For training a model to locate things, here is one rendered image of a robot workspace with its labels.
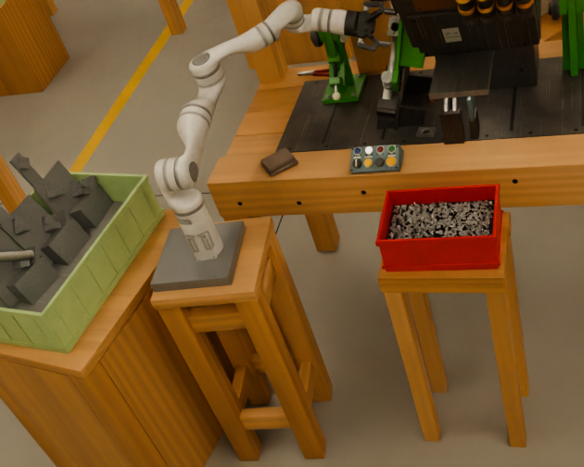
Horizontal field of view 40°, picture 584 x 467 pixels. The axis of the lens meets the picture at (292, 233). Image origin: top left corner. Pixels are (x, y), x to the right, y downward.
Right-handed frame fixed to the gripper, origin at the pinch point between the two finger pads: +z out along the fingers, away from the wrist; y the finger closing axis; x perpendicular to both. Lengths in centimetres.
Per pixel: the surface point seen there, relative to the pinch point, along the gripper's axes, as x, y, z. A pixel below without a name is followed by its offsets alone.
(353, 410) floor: 46, -126, 4
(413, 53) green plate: -5.3, -7.7, 8.0
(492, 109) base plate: 11.8, -18.2, 33.4
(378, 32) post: 32.0, 5.9, -7.9
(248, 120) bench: 33, -30, -48
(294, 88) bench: 44, -15, -36
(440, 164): -4.3, -38.6, 21.0
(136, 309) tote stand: -10, -97, -62
